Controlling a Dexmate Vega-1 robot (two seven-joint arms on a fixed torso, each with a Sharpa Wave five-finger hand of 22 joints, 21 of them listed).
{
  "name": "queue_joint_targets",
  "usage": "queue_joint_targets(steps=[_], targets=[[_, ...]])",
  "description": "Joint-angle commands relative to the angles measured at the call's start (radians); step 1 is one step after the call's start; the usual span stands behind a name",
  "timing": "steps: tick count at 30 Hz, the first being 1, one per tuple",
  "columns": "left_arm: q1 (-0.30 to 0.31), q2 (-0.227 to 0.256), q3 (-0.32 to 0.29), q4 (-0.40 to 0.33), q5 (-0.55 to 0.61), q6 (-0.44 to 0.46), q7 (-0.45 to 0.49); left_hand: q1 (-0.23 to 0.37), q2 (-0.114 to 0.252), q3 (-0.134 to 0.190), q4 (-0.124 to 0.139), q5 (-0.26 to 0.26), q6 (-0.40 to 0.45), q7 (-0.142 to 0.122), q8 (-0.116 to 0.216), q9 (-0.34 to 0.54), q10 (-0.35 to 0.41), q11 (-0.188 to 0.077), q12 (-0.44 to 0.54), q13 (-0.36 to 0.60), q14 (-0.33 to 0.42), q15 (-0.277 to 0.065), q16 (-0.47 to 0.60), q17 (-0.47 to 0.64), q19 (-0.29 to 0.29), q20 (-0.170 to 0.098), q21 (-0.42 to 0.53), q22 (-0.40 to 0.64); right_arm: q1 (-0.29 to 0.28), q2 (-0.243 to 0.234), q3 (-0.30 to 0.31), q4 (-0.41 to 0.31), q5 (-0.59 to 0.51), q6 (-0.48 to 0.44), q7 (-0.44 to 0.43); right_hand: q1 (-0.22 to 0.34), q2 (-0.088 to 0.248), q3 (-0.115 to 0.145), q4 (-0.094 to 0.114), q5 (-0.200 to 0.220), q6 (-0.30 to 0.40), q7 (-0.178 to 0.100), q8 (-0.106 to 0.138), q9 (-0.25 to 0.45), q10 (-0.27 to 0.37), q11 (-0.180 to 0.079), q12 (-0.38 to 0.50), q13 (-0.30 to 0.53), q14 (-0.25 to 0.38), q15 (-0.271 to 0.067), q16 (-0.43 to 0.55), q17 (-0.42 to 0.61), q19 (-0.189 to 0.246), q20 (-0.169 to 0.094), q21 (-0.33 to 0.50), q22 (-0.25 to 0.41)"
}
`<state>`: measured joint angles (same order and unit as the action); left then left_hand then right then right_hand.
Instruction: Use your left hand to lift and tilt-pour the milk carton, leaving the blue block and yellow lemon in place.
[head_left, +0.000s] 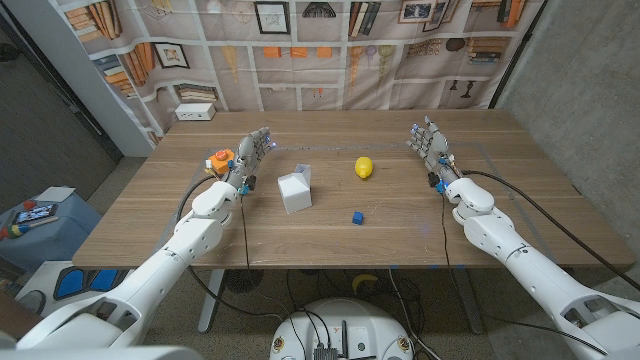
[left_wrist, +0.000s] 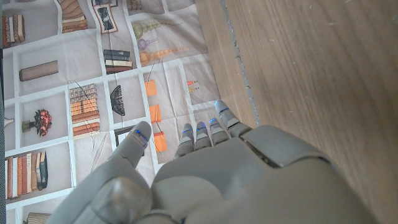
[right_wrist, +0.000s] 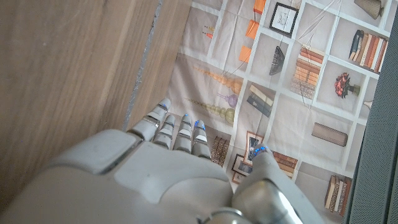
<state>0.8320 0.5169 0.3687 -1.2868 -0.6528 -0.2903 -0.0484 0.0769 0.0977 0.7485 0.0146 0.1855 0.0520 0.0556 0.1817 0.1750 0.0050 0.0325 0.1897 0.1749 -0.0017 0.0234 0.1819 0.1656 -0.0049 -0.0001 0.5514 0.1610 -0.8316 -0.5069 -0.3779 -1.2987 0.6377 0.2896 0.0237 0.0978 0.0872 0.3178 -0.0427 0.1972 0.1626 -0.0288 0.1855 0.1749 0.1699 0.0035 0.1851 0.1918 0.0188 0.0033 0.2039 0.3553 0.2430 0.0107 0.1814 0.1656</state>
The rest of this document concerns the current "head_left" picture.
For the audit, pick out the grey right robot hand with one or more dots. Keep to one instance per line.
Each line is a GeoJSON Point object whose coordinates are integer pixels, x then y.
{"type": "Point", "coordinates": [434, 145]}

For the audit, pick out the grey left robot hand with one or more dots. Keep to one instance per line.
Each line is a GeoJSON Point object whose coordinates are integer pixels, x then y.
{"type": "Point", "coordinates": [245, 150]}

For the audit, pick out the white paper milk carton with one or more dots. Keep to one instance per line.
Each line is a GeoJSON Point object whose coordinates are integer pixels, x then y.
{"type": "Point", "coordinates": [295, 192]}

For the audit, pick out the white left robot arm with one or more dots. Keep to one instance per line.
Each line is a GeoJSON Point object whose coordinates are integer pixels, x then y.
{"type": "Point", "coordinates": [150, 275]}

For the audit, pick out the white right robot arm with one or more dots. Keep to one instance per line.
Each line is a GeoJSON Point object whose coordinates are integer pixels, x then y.
{"type": "Point", "coordinates": [530, 270]}

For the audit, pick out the yellow lemon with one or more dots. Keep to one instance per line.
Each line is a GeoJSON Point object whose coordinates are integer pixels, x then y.
{"type": "Point", "coordinates": [364, 167]}

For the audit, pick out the small blue block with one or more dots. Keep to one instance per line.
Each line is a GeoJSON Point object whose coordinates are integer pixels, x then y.
{"type": "Point", "coordinates": [357, 218]}

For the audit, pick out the orange emergency stop button box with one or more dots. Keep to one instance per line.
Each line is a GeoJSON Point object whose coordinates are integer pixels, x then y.
{"type": "Point", "coordinates": [220, 161]}

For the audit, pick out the white power strip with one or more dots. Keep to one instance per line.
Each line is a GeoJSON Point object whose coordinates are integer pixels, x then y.
{"type": "Point", "coordinates": [195, 112]}

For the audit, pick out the printed bookshelf backdrop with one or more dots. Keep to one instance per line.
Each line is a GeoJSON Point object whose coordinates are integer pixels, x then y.
{"type": "Point", "coordinates": [320, 75]}

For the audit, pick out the black backdrop pole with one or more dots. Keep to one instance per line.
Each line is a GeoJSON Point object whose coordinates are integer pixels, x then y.
{"type": "Point", "coordinates": [517, 55]}

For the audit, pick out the black round fan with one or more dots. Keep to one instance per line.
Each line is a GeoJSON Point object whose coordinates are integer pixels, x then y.
{"type": "Point", "coordinates": [243, 280]}

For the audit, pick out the yellow banana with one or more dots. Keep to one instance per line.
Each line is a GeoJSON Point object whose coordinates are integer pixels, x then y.
{"type": "Point", "coordinates": [364, 281]}

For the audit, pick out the white table leg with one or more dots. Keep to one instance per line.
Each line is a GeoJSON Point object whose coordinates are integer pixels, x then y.
{"type": "Point", "coordinates": [211, 300]}

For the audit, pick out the dark table leg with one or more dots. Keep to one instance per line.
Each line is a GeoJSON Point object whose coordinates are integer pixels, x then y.
{"type": "Point", "coordinates": [470, 300]}

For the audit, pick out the white paper sheet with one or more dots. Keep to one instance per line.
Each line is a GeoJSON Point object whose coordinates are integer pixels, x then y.
{"type": "Point", "coordinates": [55, 194]}

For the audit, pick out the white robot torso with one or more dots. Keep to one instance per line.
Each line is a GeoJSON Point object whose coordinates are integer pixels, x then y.
{"type": "Point", "coordinates": [360, 330]}

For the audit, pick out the blue covered stool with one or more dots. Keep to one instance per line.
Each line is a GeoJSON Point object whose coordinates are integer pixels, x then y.
{"type": "Point", "coordinates": [55, 245]}

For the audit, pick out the black smartphone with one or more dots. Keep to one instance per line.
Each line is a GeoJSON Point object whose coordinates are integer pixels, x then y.
{"type": "Point", "coordinates": [35, 213]}

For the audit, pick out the colourful toy stick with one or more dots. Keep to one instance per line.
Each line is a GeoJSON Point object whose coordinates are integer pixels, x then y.
{"type": "Point", "coordinates": [20, 230]}

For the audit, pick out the white box with blue shapes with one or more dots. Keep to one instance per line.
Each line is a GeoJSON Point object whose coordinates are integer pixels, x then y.
{"type": "Point", "coordinates": [45, 285]}

